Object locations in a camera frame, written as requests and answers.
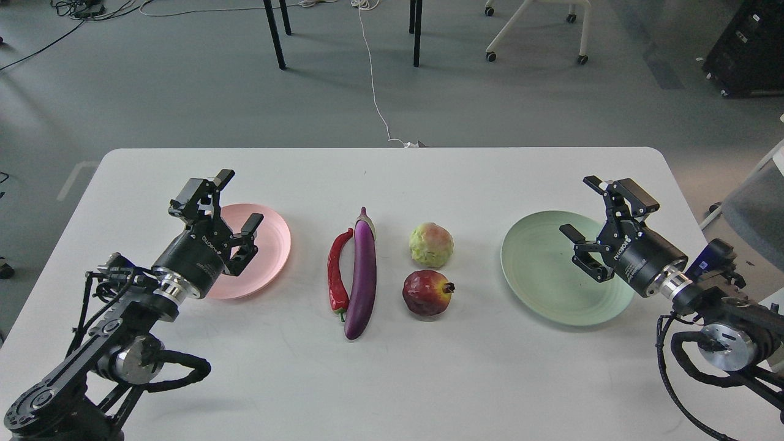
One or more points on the red chili pepper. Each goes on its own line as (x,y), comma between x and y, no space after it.
(339,298)

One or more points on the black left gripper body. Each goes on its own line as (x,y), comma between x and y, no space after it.
(200,255)

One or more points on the black table legs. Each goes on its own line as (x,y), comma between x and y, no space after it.
(415,26)

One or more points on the green pink guava fruit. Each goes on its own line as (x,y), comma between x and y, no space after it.
(431,245)

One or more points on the pink plate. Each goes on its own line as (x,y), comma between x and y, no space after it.
(274,244)

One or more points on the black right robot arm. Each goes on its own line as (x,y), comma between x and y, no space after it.
(715,334)

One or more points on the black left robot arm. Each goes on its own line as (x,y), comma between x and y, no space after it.
(113,358)

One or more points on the red pomegranate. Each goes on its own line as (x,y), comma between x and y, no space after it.
(427,292)

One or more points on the black equipment case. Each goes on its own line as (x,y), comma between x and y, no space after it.
(747,59)

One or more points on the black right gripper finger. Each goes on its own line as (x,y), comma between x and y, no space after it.
(627,205)
(583,250)

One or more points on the green plate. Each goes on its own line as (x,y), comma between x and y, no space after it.
(536,260)

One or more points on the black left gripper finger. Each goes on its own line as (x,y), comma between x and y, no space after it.
(198,200)
(241,246)

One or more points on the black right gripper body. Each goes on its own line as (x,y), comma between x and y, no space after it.
(638,257)

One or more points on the purple eggplant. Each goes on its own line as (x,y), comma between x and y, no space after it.
(363,287)

